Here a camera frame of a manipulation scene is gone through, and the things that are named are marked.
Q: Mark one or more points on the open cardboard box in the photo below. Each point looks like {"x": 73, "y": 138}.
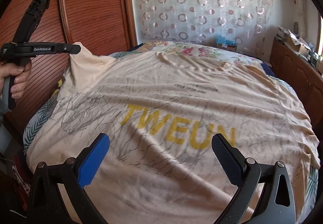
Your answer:
{"x": 298, "y": 44}

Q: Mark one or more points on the blue tissue box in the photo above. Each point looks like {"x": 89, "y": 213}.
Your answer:
{"x": 225, "y": 44}

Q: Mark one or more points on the person's left hand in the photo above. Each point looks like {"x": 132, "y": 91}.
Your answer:
{"x": 21, "y": 75}

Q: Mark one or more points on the peach printed t-shirt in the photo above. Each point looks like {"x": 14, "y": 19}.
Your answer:
{"x": 176, "y": 125}

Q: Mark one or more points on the bright window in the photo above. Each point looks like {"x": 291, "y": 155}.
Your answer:
{"x": 320, "y": 39}

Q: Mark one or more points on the dark blue bed sheet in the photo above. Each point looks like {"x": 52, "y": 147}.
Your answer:
{"x": 267, "y": 69}

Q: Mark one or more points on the yellow pillow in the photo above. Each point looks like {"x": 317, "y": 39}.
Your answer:
{"x": 59, "y": 84}

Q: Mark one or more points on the floral pink quilt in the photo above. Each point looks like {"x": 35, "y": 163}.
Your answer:
{"x": 195, "y": 50}

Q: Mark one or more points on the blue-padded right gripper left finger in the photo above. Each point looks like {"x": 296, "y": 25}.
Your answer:
{"x": 46, "y": 204}

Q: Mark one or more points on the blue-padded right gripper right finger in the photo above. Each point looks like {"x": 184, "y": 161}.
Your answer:
{"x": 276, "y": 203}

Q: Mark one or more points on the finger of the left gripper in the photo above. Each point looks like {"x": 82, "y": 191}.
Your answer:
{"x": 34, "y": 49}
{"x": 30, "y": 20}

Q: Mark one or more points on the palm leaf print blanket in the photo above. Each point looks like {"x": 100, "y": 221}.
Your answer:
{"x": 37, "y": 120}

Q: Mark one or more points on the brown wooden sideboard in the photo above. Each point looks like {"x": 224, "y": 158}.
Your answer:
{"x": 303, "y": 78}

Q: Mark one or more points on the sheer circle-pattern curtain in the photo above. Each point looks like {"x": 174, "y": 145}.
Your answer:
{"x": 243, "y": 22}

